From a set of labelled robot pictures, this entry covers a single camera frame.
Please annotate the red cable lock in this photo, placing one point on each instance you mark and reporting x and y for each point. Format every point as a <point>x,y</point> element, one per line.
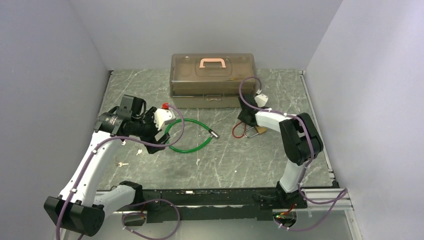
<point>238,131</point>

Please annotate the brass padlock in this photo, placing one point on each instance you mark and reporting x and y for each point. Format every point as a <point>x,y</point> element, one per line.
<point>254,131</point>

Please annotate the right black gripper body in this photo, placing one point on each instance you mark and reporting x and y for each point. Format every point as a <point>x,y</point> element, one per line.
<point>241,117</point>

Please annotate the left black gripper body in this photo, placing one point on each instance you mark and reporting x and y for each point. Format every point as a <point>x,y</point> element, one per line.
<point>146,128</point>

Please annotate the brown translucent tool box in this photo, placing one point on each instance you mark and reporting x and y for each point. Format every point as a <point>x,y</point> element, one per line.
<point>191,87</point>

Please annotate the small silver key pair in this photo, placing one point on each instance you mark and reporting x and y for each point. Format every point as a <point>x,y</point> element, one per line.
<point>121,164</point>

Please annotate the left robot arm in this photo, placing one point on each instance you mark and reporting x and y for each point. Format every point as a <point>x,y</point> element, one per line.
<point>77,208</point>

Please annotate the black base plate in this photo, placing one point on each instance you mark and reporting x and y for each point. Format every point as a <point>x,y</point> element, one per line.
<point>169,211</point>

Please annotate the aluminium frame rail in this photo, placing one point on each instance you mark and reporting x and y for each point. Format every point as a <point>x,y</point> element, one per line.
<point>262,198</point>

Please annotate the pink tool box handle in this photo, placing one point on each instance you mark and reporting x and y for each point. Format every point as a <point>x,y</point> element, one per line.
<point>203,61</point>

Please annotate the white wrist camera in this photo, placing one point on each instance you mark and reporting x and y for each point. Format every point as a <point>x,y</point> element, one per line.
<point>261,100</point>
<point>163,116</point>

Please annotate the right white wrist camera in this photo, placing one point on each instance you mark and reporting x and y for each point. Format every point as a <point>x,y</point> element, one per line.
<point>261,100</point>

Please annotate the green cable lock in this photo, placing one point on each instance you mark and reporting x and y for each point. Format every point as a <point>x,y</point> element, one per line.
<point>197,135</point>

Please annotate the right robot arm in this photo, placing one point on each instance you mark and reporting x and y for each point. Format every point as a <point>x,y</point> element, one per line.
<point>300,139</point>

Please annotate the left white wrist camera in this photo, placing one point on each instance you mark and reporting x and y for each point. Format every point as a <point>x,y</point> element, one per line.
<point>163,116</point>

